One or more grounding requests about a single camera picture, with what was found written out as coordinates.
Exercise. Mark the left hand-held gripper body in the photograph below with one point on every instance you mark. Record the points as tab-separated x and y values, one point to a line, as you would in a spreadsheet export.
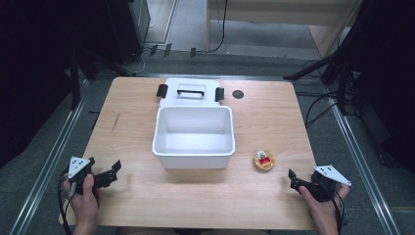
78	165

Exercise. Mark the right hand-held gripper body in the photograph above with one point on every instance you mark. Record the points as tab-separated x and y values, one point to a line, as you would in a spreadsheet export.
324	182

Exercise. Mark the person's right hand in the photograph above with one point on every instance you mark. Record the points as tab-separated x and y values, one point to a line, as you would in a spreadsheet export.
321	207

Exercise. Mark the person's left hand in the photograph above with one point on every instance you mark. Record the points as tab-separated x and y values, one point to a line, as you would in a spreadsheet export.
84	199

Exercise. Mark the round golden tin red label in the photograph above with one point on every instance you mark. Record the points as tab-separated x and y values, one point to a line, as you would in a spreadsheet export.
263	160

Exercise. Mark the black tripod stand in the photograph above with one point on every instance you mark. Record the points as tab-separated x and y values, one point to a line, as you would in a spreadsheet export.
342	81
75	84

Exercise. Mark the white plastic storage box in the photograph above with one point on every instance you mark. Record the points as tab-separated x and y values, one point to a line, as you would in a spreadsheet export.
193	136

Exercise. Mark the black round table grommet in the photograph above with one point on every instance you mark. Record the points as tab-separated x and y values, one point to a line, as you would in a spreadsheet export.
238	94

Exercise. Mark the black power plug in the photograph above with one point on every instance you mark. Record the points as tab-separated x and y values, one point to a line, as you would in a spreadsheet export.
153	50
193	52
167	49

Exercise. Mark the black cabinet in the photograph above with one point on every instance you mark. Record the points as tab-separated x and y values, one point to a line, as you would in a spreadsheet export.
130	29

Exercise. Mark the light wooden desk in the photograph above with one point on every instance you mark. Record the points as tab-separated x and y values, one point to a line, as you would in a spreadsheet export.
329	36

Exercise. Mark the metal floor rail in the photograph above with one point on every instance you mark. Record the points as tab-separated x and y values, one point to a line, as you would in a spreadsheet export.
49	163
362	163

